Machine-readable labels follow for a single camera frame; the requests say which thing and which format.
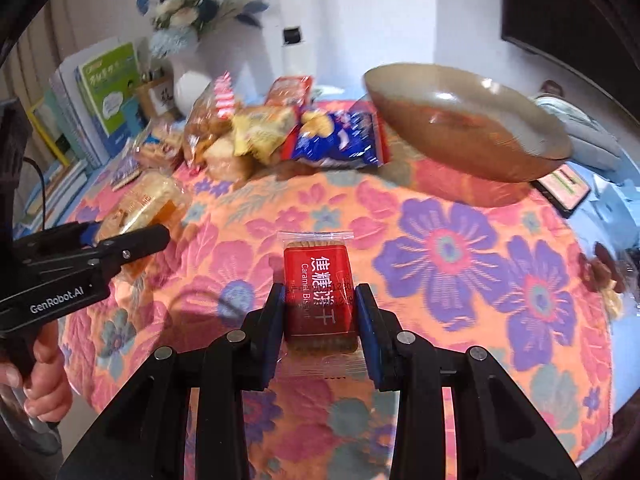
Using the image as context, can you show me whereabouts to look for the cream cake packet cartoon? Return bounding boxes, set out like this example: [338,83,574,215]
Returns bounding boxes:
[94,170,192,244]

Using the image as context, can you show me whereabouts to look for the clear bread bag red stripes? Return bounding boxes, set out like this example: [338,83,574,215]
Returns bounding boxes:
[182,72,238,168]

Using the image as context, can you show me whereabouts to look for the red caramel biscuit packet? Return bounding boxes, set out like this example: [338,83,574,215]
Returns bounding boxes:
[279,231,358,356]

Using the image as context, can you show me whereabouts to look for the blue snack bag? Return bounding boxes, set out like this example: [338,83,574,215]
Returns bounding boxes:
[281,108,388,169]

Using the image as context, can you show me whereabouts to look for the person's left hand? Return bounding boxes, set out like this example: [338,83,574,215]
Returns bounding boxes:
[1,321,73,422]

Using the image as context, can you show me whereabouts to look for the small purple snack packet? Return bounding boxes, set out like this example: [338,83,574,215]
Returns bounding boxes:
[111,154,142,191]

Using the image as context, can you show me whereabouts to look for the biscuit packets clear wrap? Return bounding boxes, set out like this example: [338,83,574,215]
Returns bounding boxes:
[134,118,183,172]

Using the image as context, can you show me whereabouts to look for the sandwich bread packet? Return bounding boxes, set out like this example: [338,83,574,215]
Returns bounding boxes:
[203,134,255,182]

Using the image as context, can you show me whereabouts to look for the stack of books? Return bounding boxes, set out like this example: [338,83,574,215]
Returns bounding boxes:
[16,37,144,235]

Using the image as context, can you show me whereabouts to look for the small wooden pen holder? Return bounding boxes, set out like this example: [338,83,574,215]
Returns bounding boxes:
[136,76,179,120]

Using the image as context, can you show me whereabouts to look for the green white book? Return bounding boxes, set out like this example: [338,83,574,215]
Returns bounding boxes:
[78,42,140,145]

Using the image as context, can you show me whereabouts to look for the white round vase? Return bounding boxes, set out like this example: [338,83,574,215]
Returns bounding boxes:
[174,70,212,117]

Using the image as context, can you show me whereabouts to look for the yellow snack packet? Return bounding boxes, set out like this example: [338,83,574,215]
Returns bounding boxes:
[232,105,298,166]

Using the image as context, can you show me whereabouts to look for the nuts in clear bag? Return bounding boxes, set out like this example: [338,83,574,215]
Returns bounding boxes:
[578,242,627,321]

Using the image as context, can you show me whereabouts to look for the red orange snack packet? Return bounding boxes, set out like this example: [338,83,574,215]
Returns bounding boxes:
[265,76,314,108]

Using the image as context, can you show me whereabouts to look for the smartphone with pink screen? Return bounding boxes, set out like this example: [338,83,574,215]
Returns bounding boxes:
[532,165,591,219]

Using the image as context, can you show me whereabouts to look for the blue white artificial flowers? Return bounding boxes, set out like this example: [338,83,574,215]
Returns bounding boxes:
[136,0,269,58]

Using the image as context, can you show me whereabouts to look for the grey pouch bag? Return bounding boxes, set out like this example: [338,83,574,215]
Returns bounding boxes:
[534,94,622,171]

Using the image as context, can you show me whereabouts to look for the brown glass bowl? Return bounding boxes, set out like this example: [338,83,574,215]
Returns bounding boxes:
[363,63,573,183]

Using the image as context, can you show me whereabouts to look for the black television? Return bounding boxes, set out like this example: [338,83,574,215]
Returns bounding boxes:
[501,0,639,119]

